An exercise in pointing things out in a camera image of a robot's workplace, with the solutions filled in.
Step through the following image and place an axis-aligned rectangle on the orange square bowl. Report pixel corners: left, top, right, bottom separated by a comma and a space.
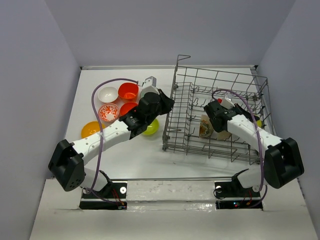
118, 82, 139, 102

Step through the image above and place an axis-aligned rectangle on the grey wire dish rack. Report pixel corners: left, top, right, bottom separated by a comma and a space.
162, 54, 275, 165

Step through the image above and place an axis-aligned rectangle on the red white patterned bowl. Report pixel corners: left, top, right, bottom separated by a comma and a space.
98, 103, 120, 123

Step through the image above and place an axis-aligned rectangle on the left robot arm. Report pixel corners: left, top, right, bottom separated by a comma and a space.
48, 89, 175, 198

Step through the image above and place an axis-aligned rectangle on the yellow bowl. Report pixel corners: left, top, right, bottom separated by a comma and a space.
81, 121, 100, 139

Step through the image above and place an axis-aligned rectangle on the orange round bowl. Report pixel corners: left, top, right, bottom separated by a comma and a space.
119, 102, 138, 117

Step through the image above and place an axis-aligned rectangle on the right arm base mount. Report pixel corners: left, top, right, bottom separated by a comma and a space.
213, 168, 263, 210

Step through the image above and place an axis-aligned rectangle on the lime green bowl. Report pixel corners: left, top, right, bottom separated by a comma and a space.
256, 119, 262, 128
142, 119, 160, 136

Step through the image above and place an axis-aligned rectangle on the beige painted ceramic bowl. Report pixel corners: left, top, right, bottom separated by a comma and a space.
199, 114, 214, 138

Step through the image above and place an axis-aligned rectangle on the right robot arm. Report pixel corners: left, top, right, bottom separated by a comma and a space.
204, 100, 305, 196

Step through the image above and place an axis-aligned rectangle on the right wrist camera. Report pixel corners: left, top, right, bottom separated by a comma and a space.
217, 93, 235, 109

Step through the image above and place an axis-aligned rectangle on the small white bowl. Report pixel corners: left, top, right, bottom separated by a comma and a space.
98, 86, 119, 103

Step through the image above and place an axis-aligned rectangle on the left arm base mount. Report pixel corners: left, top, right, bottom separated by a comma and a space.
79, 170, 128, 211

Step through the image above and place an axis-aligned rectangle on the pale green ceramic bowl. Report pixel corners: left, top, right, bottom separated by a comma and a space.
140, 89, 147, 99

